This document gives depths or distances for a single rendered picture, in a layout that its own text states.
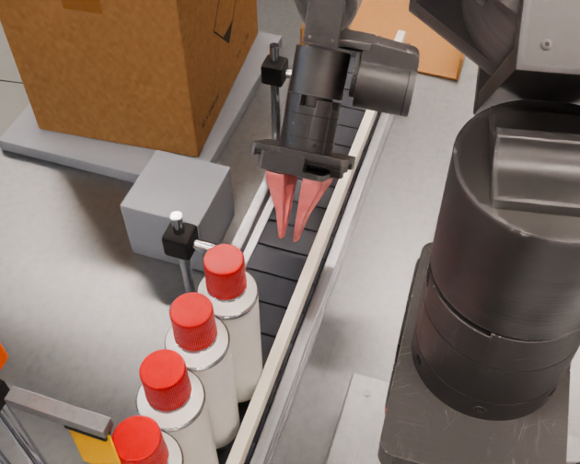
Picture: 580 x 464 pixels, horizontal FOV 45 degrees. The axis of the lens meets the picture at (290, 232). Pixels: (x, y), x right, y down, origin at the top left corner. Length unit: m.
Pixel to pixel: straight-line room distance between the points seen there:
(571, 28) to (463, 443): 0.15
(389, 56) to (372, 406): 0.35
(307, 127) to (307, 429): 0.31
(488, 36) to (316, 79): 0.50
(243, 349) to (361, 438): 0.16
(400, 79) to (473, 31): 0.48
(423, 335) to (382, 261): 0.62
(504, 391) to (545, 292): 0.06
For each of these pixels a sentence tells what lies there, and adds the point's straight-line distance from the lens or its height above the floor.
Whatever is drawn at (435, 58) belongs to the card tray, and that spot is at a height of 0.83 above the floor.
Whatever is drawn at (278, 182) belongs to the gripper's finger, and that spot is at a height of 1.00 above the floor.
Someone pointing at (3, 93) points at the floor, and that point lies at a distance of 2.61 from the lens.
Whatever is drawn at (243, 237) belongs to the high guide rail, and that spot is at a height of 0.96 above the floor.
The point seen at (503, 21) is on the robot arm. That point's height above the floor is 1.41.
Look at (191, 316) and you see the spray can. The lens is 0.53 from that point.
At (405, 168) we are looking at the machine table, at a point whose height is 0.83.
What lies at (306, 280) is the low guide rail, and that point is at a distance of 0.75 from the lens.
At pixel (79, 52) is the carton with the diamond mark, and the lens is 0.94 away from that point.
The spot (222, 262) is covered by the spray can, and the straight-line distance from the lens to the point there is 0.56.
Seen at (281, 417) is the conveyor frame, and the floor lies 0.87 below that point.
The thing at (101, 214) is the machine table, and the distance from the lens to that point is 0.96.
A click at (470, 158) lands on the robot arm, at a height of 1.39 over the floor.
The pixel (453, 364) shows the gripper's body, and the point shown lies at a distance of 0.25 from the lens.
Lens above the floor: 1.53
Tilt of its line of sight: 50 degrees down
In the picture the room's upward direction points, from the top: straight up
